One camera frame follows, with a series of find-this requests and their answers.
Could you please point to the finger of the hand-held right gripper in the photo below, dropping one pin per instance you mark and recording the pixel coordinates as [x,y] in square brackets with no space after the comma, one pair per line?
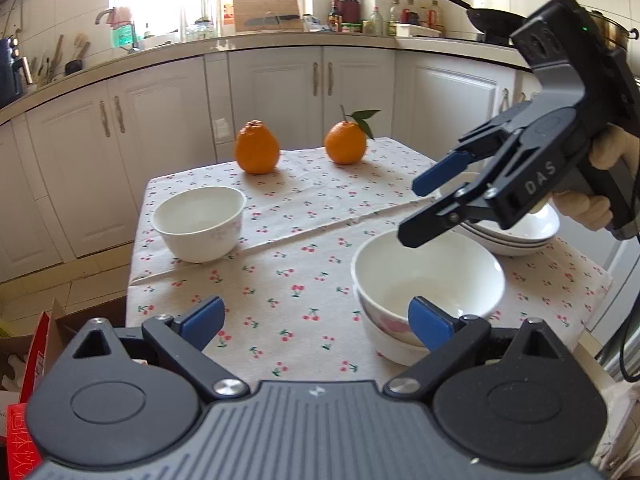
[440,172]
[430,225]

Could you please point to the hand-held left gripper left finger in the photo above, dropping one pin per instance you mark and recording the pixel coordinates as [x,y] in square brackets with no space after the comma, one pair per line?
[202,322]

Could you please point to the dark sauce bottle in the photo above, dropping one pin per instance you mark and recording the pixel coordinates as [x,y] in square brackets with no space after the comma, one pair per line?
[334,17]

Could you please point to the kitchen knife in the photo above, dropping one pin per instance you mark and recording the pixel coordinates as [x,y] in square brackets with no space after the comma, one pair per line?
[272,21]

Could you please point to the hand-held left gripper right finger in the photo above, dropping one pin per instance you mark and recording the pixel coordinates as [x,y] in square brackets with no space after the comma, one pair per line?
[430,322]

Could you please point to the white floral ceramic bowl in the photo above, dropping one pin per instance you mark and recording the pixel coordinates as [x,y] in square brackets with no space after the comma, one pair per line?
[200,230]
[430,270]
[390,347]

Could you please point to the bumpy-top orange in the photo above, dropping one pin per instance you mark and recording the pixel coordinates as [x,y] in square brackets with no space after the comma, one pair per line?
[257,147]

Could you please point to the steel cooking pot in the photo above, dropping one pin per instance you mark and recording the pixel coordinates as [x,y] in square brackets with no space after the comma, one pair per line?
[616,30]

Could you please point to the black knife block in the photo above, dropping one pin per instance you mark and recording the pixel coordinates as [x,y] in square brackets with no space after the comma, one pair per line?
[350,10]

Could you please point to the person's right hand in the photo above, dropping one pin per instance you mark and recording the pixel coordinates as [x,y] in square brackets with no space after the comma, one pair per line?
[620,147]

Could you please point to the chrome kitchen faucet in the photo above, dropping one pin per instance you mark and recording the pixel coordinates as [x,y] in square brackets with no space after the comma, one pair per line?
[102,14]

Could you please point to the brown cardboard box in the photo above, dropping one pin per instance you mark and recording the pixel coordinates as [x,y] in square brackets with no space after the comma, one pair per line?
[75,317]

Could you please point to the clear condiment bottle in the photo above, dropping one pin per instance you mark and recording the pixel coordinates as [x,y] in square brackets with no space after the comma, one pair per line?
[395,15]

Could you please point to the dark blue kitchen appliance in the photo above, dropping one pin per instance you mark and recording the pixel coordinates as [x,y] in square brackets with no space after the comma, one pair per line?
[10,70]

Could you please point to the wooden cutting board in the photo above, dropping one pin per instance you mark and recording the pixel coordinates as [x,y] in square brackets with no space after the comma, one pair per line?
[265,5]

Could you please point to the orange with green leaf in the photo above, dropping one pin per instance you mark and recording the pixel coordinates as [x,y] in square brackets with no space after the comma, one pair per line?
[345,145]

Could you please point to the white rectangular tray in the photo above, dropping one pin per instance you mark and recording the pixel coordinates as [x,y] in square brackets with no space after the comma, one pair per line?
[417,31]

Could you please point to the red cardboard carton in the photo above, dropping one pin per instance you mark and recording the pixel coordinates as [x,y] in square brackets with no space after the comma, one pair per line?
[20,435]

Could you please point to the green dish soap bottle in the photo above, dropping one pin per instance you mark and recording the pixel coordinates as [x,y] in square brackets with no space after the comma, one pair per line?
[124,36]

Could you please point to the white fruit-print plate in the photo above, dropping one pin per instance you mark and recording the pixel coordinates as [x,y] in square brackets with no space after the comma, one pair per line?
[515,253]
[537,227]
[520,245]

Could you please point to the amber condiment bottle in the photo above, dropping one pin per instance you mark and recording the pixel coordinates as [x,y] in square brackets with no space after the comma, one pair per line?
[435,14]

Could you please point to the black wok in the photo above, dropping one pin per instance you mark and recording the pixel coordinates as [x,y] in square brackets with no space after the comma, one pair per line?
[495,20]

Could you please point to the cherry-print tablecloth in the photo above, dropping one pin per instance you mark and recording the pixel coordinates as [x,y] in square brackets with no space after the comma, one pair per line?
[300,260]

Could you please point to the white kitchen cabinets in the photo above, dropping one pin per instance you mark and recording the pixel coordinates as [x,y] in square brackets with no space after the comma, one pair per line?
[165,125]

